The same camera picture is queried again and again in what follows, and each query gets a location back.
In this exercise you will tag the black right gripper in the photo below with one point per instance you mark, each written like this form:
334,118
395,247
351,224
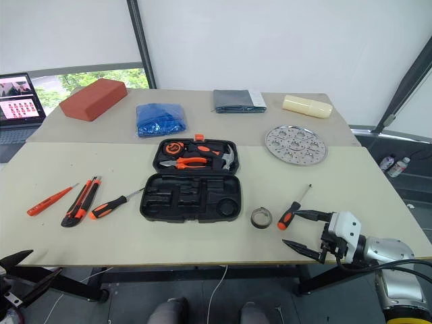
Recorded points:
332,248

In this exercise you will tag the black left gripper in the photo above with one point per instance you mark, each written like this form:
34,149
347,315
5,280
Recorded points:
7,295

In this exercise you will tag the black electrical tape roll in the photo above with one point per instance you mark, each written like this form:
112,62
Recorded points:
256,221

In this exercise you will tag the orange tester screwdriver pen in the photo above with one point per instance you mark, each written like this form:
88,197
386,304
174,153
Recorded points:
47,204

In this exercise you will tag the orange black utility knife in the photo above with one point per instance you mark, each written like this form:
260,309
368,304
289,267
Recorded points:
81,202

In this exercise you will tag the black tool case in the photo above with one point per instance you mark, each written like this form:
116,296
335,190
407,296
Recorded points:
199,202

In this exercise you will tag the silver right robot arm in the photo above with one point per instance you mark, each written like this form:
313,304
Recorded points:
391,251

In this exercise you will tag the round perforated steel plate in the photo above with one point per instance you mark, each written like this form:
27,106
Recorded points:
297,145

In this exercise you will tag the dark capped plastic bottle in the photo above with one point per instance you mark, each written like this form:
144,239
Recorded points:
386,162

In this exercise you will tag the clear white labelled bottle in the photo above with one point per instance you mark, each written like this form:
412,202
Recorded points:
398,167

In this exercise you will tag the cream cylindrical case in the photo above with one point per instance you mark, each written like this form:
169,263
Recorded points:
307,106

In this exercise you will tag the dark rounded shape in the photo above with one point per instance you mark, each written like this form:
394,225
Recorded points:
168,310

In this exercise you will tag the dark grey folded cloth package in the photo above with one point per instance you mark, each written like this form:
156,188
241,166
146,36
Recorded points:
233,99

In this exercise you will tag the orange black tape measure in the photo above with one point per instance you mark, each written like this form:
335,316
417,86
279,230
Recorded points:
173,148

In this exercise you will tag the open laptop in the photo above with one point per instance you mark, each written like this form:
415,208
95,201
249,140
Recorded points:
18,98

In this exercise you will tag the red brick block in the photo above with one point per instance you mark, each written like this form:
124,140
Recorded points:
91,99

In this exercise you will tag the blue plastic bag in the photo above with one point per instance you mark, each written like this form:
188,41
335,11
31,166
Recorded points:
160,118

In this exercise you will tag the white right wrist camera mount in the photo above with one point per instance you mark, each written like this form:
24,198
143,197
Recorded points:
344,227

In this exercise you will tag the black metal table frame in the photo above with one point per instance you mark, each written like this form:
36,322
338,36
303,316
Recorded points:
202,272

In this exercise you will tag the dark slanted frame post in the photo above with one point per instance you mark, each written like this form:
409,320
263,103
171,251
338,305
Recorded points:
405,84

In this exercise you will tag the dark window frame post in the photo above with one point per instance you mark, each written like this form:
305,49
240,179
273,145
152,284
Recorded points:
141,44

